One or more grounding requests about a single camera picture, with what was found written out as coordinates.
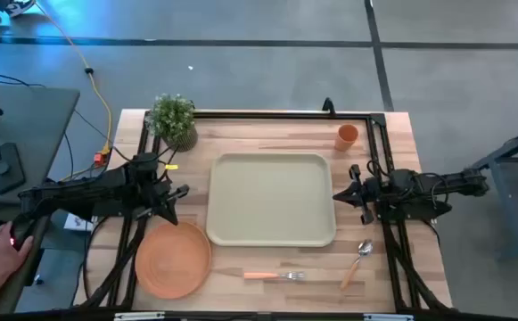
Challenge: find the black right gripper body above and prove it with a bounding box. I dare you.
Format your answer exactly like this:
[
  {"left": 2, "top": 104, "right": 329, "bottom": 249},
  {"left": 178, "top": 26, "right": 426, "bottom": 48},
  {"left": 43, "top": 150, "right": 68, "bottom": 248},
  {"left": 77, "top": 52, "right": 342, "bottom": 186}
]
[{"left": 349, "top": 163, "right": 391, "bottom": 226}]

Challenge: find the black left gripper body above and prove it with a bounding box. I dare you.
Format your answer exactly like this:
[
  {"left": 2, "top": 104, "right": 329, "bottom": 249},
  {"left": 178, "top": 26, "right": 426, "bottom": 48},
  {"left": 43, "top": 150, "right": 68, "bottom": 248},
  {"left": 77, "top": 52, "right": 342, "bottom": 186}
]
[{"left": 134, "top": 177, "right": 191, "bottom": 220}]

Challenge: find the spoon with orange handle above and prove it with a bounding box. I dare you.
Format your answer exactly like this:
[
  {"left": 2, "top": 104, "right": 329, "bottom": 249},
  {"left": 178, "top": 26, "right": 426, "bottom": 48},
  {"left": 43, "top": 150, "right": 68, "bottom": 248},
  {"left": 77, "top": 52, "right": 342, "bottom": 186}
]
[{"left": 340, "top": 238, "right": 374, "bottom": 291}]

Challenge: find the orange round plate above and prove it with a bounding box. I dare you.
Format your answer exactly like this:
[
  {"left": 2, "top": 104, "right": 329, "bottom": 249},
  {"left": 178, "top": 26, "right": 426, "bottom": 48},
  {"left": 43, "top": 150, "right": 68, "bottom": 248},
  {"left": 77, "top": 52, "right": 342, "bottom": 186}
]
[{"left": 134, "top": 221, "right": 213, "bottom": 300}]

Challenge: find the orange plastic cup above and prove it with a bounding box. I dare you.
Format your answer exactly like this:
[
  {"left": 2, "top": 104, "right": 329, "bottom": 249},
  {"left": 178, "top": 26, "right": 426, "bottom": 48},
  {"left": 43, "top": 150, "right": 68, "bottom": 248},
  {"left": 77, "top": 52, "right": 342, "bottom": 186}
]
[{"left": 333, "top": 123, "right": 360, "bottom": 152}]

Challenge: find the beige plastic tray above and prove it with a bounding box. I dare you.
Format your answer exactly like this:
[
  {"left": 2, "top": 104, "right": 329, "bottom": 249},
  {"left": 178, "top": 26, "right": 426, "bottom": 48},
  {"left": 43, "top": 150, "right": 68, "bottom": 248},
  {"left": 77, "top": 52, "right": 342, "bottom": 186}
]
[{"left": 205, "top": 152, "right": 338, "bottom": 249}]

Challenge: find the fork with orange handle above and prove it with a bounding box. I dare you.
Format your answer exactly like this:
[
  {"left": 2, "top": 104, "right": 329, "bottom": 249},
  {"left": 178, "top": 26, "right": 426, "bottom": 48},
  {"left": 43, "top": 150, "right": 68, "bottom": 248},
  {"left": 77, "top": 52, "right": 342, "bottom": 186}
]
[{"left": 243, "top": 270, "right": 307, "bottom": 282}]

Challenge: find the green potted plant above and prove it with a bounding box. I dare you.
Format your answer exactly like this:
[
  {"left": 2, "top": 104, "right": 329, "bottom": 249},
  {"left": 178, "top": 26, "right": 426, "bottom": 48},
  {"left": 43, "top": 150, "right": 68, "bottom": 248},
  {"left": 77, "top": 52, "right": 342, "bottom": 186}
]
[{"left": 144, "top": 92, "right": 200, "bottom": 153}]

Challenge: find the blue grey metal stand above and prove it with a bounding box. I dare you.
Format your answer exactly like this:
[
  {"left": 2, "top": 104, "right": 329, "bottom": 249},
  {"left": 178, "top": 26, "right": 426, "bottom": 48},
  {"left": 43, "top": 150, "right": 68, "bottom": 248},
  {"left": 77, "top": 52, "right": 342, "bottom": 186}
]
[{"left": 471, "top": 122, "right": 518, "bottom": 260}]

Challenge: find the grey desk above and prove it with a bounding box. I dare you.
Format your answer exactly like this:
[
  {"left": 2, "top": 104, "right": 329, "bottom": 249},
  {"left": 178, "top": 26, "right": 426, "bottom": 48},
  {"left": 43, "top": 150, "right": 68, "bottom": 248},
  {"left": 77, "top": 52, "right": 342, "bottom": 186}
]
[{"left": 0, "top": 84, "right": 81, "bottom": 206}]

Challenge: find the black computer mouse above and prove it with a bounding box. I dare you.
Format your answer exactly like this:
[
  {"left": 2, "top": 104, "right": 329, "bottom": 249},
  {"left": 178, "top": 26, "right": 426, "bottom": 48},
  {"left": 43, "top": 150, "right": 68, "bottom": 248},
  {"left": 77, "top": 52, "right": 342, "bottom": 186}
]
[{"left": 8, "top": 217, "right": 35, "bottom": 251}]

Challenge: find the black control box with knob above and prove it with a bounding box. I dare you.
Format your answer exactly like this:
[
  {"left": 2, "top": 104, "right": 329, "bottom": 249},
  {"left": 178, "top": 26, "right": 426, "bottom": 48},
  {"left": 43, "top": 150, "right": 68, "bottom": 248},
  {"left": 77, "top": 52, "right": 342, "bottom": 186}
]
[{"left": 0, "top": 142, "right": 27, "bottom": 195}]

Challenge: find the person's hand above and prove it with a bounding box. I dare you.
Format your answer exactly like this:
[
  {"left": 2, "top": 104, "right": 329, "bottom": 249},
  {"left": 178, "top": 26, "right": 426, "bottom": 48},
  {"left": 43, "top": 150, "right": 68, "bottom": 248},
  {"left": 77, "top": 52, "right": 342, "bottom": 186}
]
[{"left": 0, "top": 221, "right": 35, "bottom": 286}]

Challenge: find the black aluminium table frame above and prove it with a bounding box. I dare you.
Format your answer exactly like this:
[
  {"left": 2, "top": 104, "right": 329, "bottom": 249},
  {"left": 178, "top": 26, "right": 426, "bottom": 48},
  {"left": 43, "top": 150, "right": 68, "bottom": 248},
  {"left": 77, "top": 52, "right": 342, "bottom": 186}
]
[{"left": 73, "top": 109, "right": 454, "bottom": 314}]

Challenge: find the silver hinge bracket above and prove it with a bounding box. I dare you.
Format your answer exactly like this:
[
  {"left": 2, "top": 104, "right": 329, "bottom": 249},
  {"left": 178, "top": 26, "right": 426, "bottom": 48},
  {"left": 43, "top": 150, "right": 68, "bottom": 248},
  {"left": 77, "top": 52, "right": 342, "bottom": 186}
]
[
  {"left": 364, "top": 313, "right": 415, "bottom": 321},
  {"left": 114, "top": 311, "right": 166, "bottom": 321}
]

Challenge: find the yellow cable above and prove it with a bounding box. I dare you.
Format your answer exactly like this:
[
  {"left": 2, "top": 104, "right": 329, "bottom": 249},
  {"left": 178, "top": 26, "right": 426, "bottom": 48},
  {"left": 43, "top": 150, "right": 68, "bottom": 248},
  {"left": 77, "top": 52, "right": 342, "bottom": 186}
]
[{"left": 34, "top": 0, "right": 113, "bottom": 155}]

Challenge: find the black floor cable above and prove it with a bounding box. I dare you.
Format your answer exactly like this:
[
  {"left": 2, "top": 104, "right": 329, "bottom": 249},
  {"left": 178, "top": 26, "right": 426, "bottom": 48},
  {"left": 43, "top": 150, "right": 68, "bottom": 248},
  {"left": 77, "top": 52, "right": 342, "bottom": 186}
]
[{"left": 0, "top": 69, "right": 46, "bottom": 89}]

